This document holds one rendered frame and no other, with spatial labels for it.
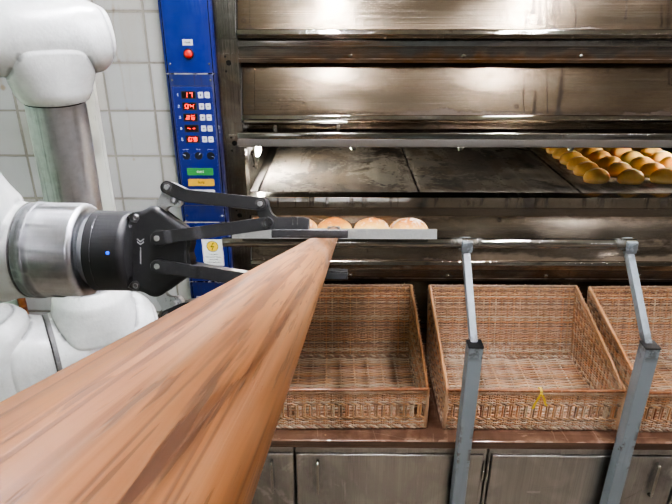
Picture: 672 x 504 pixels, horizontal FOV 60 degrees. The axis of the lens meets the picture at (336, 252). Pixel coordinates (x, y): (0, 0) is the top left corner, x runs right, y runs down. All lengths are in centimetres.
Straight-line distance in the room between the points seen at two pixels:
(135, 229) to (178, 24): 146
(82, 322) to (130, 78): 103
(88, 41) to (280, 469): 138
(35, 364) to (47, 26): 62
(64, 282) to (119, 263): 5
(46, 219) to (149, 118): 153
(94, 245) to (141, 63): 154
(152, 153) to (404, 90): 88
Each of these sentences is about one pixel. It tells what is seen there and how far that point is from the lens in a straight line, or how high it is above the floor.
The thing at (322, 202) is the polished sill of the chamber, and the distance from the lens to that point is 206.
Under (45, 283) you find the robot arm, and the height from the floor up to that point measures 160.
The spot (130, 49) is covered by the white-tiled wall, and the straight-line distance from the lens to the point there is 207.
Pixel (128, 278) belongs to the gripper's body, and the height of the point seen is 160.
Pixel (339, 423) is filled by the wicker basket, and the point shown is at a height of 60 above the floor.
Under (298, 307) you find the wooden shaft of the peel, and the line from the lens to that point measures 16.
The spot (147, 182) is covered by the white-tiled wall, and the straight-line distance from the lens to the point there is 215.
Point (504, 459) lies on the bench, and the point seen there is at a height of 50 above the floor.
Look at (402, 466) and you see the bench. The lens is 196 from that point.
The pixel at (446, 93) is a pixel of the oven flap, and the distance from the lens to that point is 200.
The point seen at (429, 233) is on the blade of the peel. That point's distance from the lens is 158.
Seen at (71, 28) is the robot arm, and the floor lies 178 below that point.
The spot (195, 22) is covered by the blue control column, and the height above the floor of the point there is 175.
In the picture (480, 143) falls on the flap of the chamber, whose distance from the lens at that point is 190.
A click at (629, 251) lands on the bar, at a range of 190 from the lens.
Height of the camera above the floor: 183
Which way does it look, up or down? 24 degrees down
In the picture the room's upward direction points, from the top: straight up
